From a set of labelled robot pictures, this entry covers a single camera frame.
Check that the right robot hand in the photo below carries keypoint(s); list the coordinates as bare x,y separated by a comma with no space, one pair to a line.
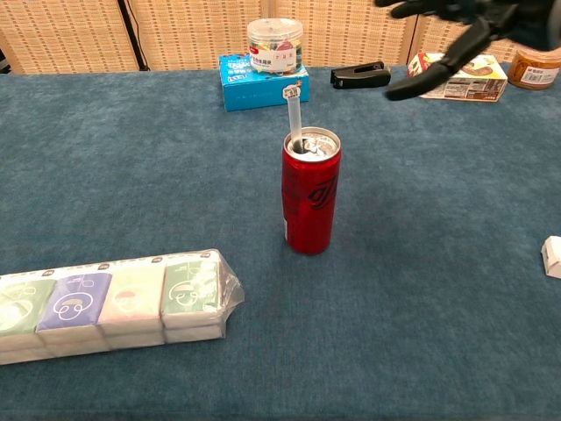
460,48

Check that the clear plastic straw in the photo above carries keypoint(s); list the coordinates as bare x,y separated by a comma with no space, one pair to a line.
294,123

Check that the red soda can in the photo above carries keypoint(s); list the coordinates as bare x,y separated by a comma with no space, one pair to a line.
311,210

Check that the white and red snack box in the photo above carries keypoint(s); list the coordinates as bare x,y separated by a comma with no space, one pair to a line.
477,85

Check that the brown jar with clear lid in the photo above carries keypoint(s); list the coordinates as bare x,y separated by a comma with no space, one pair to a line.
534,72

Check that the black stapler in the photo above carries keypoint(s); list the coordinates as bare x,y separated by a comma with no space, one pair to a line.
359,78

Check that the clear tub of coloured clips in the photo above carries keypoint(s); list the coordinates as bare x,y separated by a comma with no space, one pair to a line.
271,39

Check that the blue cardboard box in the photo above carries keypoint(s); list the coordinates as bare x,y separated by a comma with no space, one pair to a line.
263,94

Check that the small white box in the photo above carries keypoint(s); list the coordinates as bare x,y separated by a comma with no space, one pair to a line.
553,259

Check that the bamboo folding screen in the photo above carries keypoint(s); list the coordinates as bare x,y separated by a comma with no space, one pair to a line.
197,30

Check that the blue felt table cover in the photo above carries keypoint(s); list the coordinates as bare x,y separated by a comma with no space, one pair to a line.
175,175

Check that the black tripod stand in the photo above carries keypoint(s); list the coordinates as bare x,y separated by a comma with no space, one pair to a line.
131,30

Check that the wrapped tissue multipack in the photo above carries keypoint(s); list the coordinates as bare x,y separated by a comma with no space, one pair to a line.
131,302

